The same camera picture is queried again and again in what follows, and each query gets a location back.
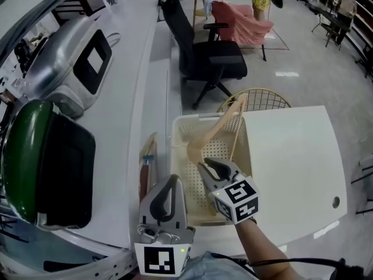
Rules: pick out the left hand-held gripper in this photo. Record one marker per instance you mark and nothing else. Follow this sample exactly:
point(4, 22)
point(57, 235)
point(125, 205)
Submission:
point(158, 258)

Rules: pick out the light wooden clothes hanger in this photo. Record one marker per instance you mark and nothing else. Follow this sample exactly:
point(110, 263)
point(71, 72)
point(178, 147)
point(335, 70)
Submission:
point(215, 128)

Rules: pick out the person's right forearm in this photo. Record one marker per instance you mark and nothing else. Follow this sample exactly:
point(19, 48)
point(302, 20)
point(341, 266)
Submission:
point(265, 252)

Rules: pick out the cream perforated plastic basket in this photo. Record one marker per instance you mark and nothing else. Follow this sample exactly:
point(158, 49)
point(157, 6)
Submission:
point(192, 185)

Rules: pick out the silver case with black window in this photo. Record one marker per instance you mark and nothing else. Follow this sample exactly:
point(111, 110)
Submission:
point(58, 66)

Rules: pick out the black folding table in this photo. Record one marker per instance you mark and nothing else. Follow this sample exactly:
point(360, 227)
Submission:
point(329, 19)

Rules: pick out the white wall shelving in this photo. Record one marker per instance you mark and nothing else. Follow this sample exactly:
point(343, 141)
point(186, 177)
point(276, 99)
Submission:
point(364, 25)

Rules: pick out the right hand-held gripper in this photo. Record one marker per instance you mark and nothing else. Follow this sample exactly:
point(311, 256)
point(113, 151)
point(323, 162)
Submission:
point(237, 200)

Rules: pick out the green and black case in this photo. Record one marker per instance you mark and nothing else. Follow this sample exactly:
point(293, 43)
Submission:
point(43, 168)

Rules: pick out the black high-back office chair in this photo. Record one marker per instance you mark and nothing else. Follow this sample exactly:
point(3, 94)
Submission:
point(209, 63)

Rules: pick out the person's light blue clothing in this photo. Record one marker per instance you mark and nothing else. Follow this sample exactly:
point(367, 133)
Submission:
point(209, 268)

